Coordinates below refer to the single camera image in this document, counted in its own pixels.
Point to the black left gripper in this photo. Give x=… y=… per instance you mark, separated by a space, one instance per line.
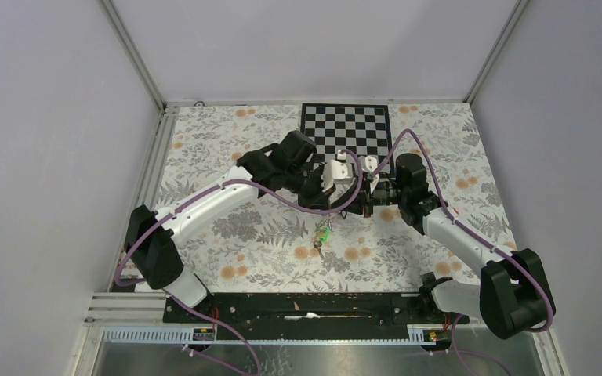
x=320 y=199

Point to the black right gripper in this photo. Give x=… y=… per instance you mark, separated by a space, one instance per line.
x=363 y=202

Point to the green tag key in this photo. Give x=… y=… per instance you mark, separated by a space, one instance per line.
x=322 y=240

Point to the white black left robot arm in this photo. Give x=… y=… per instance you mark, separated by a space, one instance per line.
x=153 y=238

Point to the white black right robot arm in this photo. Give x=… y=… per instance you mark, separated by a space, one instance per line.
x=512 y=294

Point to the floral table mat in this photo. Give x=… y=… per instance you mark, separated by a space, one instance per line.
x=266 y=246

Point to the black white chessboard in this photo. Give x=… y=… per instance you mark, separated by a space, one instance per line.
x=364 y=129

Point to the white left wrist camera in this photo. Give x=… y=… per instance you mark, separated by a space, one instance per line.
x=337 y=177

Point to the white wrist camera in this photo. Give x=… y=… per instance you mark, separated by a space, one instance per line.
x=337 y=177
x=369 y=165

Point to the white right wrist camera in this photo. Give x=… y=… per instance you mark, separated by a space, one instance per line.
x=369 y=165

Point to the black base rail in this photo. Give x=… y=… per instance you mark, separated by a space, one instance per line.
x=316 y=317

